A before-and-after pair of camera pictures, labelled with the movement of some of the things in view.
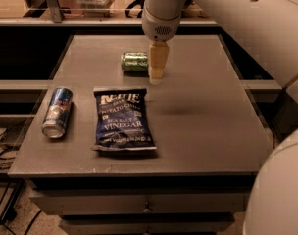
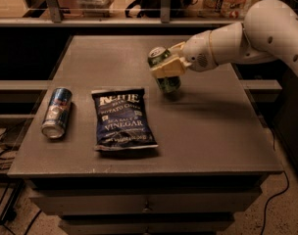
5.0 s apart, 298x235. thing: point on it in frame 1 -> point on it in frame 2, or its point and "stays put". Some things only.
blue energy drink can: x=57 y=114 stays put
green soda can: x=134 y=62 -> x=168 y=84
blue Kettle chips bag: x=122 y=120 stays put
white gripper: x=161 y=27 -> x=198 y=52
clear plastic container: x=95 y=1 stays put
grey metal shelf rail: x=58 y=21 stays put
